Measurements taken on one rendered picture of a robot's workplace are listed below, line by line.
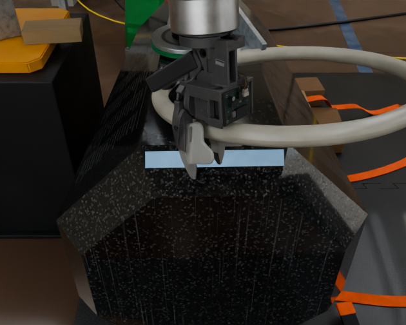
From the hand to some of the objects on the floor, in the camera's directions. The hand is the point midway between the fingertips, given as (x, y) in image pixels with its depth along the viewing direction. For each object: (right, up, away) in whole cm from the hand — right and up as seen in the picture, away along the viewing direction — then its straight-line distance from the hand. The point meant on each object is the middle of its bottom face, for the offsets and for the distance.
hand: (203, 162), depth 69 cm
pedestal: (-79, -12, +146) cm, 167 cm away
